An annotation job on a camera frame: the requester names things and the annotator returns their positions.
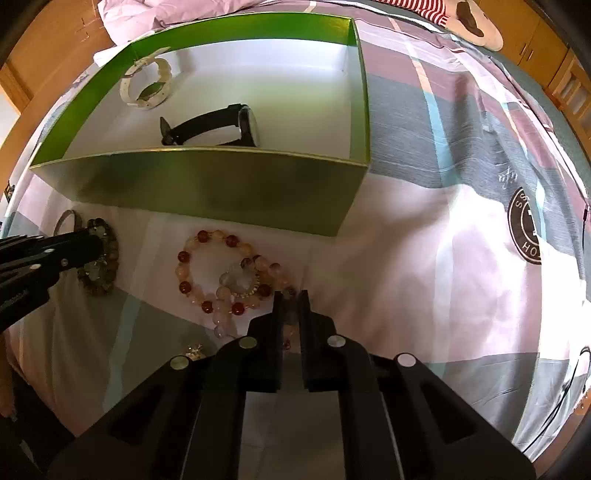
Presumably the white wristwatch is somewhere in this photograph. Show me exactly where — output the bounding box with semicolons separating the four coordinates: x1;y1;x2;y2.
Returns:
119;46;173;112

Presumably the pale pink bead bracelet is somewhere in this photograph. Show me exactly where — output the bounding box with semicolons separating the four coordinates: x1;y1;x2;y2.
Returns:
210;255;298;340

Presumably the dark green bead bracelet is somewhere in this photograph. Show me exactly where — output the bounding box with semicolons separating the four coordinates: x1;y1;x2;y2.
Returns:
76;218;120;296

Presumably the wooden door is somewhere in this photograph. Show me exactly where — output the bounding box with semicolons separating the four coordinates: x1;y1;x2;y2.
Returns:
0;0;116;118

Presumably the black cable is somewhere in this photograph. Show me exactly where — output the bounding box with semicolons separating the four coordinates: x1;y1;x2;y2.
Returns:
538;346;591;446

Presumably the teal mattress cover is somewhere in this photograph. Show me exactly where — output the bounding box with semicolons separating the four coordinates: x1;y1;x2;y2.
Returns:
496;50;591;195

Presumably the pink quilt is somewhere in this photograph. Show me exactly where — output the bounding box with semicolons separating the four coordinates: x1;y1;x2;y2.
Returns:
99;0;319;48

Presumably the silver bangle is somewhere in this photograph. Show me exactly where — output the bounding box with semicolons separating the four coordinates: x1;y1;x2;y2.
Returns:
53;209;86;236

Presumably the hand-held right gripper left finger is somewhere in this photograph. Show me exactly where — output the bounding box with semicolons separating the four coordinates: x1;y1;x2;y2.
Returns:
48;291;285;480

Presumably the plush toy with striped shirt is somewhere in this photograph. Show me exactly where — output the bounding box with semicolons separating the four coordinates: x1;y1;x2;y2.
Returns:
379;0;505;51

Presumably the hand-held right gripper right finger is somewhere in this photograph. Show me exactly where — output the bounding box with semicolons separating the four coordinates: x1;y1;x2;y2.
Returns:
298;289;536;480

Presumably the green cardboard box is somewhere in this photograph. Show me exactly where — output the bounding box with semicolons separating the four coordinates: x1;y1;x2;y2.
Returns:
30;12;372;238

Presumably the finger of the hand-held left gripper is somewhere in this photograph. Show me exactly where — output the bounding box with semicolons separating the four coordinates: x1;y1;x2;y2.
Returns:
0;271;62;334
0;229;104;278

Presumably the red and pale bead bracelet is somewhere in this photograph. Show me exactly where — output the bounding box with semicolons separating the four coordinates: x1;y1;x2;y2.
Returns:
175;231;259;317

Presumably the black wristwatch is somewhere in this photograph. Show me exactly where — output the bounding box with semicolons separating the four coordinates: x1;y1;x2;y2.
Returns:
159;103;260;148

